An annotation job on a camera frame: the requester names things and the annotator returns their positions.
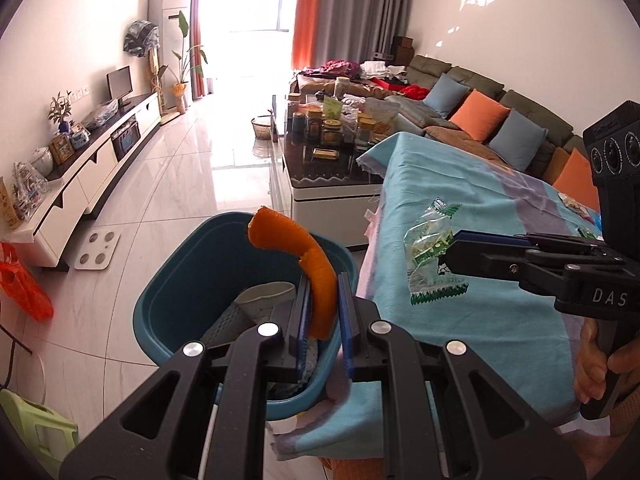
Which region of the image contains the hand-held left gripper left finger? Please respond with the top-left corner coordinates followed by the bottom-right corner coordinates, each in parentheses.
top-left (59, 274), bottom-right (313, 480)

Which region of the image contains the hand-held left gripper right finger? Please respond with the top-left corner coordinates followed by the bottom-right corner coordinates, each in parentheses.
top-left (336, 272), bottom-right (587, 480)

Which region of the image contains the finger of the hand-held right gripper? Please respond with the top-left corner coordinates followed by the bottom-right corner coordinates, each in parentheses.
top-left (452, 230), bottom-right (607, 259)
top-left (439, 239), bottom-right (564, 288)

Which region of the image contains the clear green printed wrapper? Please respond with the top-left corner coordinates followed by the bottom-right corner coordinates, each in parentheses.
top-left (404, 199), bottom-right (471, 307)

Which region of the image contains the long orange peel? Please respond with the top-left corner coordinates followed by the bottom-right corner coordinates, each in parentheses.
top-left (247, 206), bottom-right (337, 341)

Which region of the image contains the blue plastic bin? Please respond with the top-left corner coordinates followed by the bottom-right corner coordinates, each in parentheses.
top-left (132, 211), bottom-right (358, 422)

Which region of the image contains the person's right forearm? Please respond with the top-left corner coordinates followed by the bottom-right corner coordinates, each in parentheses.
top-left (562, 422), bottom-right (633, 480)

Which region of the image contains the person's right hand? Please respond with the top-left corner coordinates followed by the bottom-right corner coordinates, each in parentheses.
top-left (573, 320), bottom-right (640, 436)

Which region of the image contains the white paper cup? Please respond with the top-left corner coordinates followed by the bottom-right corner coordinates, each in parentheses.
top-left (234, 281), bottom-right (297, 323)

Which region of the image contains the orange cushion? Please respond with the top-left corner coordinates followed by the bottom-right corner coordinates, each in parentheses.
top-left (449, 89), bottom-right (511, 142)
top-left (552, 149), bottom-right (601, 211)

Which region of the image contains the teal grey tablecloth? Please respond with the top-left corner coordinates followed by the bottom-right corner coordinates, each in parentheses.
top-left (272, 131), bottom-right (608, 461)

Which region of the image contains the blue cushion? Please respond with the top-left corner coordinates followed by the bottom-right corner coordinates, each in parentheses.
top-left (487, 108), bottom-right (548, 172)
top-left (425, 74), bottom-right (471, 118)

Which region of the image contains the black and white coffee table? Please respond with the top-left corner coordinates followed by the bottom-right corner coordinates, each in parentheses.
top-left (269, 94), bottom-right (387, 254)

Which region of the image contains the olive and brown sofa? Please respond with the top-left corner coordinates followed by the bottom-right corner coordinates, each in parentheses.
top-left (295, 52), bottom-right (601, 211)

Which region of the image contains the white clothes pile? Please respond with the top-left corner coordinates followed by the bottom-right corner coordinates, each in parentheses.
top-left (360, 61), bottom-right (405, 79)

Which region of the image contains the woven basket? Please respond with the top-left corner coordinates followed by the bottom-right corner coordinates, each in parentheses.
top-left (250, 115), bottom-right (277, 140)

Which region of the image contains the brown box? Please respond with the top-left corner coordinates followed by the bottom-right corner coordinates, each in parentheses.
top-left (390, 36), bottom-right (416, 63)

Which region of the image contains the white bathroom scale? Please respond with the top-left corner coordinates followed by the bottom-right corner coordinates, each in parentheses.
top-left (75, 231), bottom-right (122, 271)

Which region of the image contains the maroon clothes pile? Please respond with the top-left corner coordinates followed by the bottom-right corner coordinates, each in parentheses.
top-left (305, 59), bottom-right (362, 80)

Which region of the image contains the white and black tv cabinet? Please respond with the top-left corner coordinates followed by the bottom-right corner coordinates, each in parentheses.
top-left (0, 92), bottom-right (163, 273)

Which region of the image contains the grey curtain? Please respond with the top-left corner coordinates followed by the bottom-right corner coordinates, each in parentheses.
top-left (315, 0), bottom-right (417, 63)

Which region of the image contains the orange plastic bag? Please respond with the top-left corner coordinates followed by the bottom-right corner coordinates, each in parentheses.
top-left (0, 242), bottom-right (55, 322)

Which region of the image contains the wide orange curtain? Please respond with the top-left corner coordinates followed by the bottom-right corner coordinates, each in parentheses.
top-left (291, 0), bottom-right (327, 68)

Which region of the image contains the narrow orange curtain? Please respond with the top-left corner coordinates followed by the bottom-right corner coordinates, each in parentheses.
top-left (190, 5), bottom-right (209, 100)

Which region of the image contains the green plastic stool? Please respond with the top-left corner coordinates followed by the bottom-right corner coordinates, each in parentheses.
top-left (0, 389), bottom-right (80, 478)

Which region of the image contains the clear plastic bag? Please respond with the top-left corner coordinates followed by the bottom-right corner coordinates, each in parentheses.
top-left (82, 100), bottom-right (121, 131)

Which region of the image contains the blue and white porcelain jar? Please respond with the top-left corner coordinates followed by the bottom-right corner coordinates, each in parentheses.
top-left (69, 122), bottom-right (92, 150)

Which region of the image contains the black monitor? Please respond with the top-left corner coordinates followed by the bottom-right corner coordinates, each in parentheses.
top-left (106, 66), bottom-right (135, 108)

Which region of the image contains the plastic wrapped ornament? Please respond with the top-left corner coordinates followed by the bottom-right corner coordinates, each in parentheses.
top-left (12, 161), bottom-right (51, 221)

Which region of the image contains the white ceramic jar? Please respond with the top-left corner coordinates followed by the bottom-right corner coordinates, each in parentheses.
top-left (30, 146), bottom-right (55, 176)

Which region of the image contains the plant in blue vase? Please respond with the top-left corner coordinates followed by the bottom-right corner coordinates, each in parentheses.
top-left (47, 91), bottom-right (76, 136)

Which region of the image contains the tall large-leaf plant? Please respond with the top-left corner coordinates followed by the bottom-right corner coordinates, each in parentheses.
top-left (170, 10), bottom-right (209, 111)

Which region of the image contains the white standing air conditioner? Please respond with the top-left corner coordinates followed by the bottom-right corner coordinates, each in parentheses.
top-left (148, 0), bottom-right (193, 111)

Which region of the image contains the covered standing fan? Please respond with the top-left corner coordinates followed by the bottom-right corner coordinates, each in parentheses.
top-left (122, 20), bottom-right (161, 92)

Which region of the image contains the picture frame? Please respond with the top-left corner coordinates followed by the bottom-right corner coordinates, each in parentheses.
top-left (49, 134), bottom-right (76, 166)

